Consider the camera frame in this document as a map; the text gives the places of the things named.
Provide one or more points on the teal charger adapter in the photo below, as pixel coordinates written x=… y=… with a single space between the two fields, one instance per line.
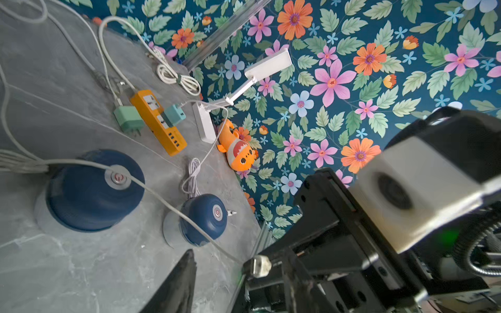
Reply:
x=174 y=115

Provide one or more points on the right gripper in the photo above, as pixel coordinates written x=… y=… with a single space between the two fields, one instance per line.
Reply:
x=334 y=259

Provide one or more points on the blue meat grinder front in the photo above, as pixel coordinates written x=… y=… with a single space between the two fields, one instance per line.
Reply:
x=207 y=211

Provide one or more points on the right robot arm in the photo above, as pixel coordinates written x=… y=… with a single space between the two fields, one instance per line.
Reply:
x=455 y=258

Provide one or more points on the orange clownfish plush toy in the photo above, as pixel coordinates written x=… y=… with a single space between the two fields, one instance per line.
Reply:
x=239 y=154

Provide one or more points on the orange power strip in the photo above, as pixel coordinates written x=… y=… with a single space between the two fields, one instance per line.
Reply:
x=152 y=114

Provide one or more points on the green charger adapter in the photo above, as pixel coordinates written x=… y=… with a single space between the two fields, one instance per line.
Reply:
x=129 y=120

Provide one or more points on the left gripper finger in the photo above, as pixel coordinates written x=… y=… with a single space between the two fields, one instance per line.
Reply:
x=177 y=291

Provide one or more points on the blue meat grinder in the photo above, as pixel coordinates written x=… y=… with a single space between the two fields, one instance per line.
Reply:
x=207 y=211
x=87 y=199

